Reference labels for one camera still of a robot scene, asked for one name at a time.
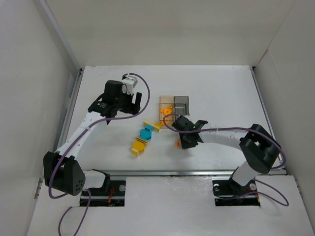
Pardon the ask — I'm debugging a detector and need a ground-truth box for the orange curved lego pair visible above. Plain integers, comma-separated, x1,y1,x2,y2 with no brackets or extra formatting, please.
175,138,181,147

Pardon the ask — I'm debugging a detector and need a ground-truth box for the yellow lego plate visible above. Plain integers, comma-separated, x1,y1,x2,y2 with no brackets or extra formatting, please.
143,121,161,132

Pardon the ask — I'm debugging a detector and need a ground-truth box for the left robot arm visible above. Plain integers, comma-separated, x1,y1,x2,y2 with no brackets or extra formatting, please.
43,74,142,198

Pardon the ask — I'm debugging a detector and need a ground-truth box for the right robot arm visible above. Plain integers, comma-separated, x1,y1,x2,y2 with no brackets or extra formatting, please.
171,116,282,187

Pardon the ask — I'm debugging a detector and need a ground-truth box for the teal lego block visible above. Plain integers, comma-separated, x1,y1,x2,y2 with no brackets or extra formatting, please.
145,124,154,132

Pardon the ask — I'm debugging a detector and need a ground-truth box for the amber transparent container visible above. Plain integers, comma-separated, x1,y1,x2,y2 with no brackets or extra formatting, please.
159,95,174,127

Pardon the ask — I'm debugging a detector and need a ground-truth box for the grey transparent container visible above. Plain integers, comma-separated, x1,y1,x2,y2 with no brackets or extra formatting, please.
174,96,190,116

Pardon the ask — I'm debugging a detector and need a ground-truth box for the yellow lego block bottom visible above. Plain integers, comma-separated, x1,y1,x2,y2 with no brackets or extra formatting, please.
131,148,144,157

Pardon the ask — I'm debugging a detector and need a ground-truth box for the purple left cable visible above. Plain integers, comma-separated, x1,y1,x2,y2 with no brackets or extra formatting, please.
48,72,151,236

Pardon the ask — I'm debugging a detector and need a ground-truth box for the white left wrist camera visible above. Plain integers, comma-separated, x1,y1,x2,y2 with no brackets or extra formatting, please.
122,76,138,95

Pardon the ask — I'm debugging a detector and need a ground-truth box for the aluminium left rail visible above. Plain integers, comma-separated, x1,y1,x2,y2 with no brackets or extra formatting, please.
34,68,84,199

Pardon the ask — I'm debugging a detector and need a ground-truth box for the aluminium rail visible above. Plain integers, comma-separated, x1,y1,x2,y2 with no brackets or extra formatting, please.
49,168,287,177
34,68,84,199
250,67,286,172

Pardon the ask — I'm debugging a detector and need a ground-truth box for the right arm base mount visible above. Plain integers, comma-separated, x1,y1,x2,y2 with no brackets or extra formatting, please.
212,179,260,207

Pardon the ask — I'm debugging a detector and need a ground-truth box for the aluminium front rail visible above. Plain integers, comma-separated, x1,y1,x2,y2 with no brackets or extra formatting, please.
49,168,287,177

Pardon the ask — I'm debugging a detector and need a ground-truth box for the aluminium right rail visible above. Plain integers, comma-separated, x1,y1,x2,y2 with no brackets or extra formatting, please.
250,67,286,172

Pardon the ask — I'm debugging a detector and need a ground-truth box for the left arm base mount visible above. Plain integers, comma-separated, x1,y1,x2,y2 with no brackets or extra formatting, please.
79,170,126,207

